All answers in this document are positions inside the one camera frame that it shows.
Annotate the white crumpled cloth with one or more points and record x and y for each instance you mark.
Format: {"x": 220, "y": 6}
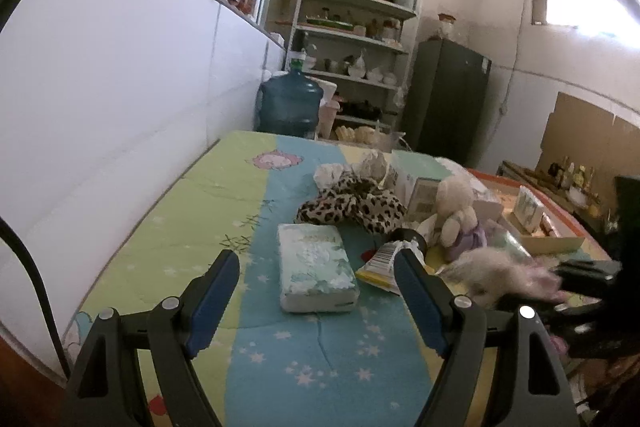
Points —
{"x": 330, "y": 174}

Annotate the dark green fridge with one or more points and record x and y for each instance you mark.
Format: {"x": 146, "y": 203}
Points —
{"x": 445, "y": 102}

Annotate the yellow white tube black cap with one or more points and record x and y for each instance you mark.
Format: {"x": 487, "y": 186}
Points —
{"x": 385, "y": 259}

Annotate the blue water jug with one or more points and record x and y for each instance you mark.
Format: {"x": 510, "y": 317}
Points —
{"x": 290, "y": 102}

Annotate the orange rimmed cardboard tray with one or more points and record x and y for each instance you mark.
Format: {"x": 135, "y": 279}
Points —
{"x": 555, "y": 244}

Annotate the green shallow tray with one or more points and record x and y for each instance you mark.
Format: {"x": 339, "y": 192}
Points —
{"x": 327, "y": 24}

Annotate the brown cardboard sheet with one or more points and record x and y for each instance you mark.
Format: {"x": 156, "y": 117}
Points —
{"x": 585, "y": 132}

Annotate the white plush bear purple dress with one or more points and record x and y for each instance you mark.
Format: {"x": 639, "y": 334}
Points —
{"x": 452, "y": 217}

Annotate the colourful cartoon table mat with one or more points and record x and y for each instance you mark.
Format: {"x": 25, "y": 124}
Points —
{"x": 280, "y": 367}

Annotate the leopard print scarf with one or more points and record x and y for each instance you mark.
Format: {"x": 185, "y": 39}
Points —
{"x": 350, "y": 207}

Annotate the small mint green box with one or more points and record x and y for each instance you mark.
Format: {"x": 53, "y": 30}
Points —
{"x": 530, "y": 207}

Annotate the cluster of condiment bottles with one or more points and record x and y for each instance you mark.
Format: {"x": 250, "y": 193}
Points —
{"x": 567, "y": 174}

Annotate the black wok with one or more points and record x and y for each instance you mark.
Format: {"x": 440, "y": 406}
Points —
{"x": 360, "y": 109}

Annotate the fluffy pink white plush toy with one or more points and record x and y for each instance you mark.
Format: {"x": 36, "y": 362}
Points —
{"x": 490, "y": 272}

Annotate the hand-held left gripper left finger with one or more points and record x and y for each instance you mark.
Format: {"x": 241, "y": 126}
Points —
{"x": 210, "y": 302}

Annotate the green white carton box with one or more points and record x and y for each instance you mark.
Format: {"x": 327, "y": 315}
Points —
{"x": 417, "y": 167}

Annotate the glass jar orange lid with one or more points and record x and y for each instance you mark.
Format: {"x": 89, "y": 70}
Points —
{"x": 448, "y": 27}

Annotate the white bowl on counter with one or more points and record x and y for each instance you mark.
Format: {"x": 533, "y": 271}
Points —
{"x": 579, "y": 197}

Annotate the kitchen counter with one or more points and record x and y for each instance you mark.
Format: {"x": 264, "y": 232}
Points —
{"x": 525, "y": 174}

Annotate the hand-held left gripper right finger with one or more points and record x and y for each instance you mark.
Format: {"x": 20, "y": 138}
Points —
{"x": 420, "y": 302}

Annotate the stack of white bowls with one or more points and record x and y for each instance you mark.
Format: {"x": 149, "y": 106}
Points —
{"x": 310, "y": 63}

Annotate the clear plastic bag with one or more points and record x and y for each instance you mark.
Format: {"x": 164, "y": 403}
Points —
{"x": 370, "y": 136}

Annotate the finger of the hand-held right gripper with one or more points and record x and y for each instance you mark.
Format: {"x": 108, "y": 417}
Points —
{"x": 550, "y": 317}
{"x": 590, "y": 270}

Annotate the white tissue pack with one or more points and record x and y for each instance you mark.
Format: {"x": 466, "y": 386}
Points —
{"x": 315, "y": 267}

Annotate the white metal shelf rack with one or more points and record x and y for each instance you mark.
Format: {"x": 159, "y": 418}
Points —
{"x": 350, "y": 36}

